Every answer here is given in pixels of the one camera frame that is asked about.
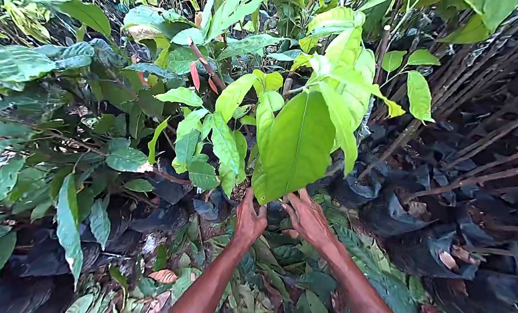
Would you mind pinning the person's right hand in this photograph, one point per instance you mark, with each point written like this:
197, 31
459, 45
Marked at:
310, 219

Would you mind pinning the person's left hand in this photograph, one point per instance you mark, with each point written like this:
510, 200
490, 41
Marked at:
248, 226

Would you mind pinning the person's left thumb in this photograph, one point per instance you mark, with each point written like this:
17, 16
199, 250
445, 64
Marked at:
262, 212

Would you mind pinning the person's right fingers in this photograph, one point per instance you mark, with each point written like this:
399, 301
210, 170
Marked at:
304, 195

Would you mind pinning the person's left index finger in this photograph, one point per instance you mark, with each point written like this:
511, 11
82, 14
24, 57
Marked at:
249, 197

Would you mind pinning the person's right thumb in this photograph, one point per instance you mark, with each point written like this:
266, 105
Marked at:
290, 212

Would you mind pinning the single black nursery bag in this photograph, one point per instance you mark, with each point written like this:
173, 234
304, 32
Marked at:
276, 214

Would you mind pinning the person's left forearm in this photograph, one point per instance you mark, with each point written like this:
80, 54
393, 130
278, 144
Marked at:
215, 276

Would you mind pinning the person's right forearm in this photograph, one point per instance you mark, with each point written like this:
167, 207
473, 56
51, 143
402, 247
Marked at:
350, 276

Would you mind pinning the bright green large-leaved seedling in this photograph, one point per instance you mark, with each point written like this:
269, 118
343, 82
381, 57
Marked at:
300, 143

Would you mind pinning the pile of fallen leaves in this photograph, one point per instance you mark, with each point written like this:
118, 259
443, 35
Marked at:
285, 269

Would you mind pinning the green small-leaved seedling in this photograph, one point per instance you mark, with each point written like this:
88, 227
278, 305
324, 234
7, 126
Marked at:
224, 141

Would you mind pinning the rows of black plastic bags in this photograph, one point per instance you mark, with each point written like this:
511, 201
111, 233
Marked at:
393, 217

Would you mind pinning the dry reddish-brown leaf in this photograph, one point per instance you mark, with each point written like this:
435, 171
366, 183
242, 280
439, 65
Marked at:
163, 276

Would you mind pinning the red young leaf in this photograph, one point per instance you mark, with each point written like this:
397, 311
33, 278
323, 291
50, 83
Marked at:
194, 75
213, 85

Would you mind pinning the cut brown woody stem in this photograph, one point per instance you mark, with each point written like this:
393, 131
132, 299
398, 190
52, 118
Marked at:
206, 65

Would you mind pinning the thin sprig with green leaves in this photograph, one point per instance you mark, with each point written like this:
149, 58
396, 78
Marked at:
418, 93

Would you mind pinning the bundle of bare brown stems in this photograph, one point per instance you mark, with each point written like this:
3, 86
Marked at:
467, 74

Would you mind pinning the mass of dark green plants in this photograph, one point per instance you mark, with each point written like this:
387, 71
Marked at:
20, 65

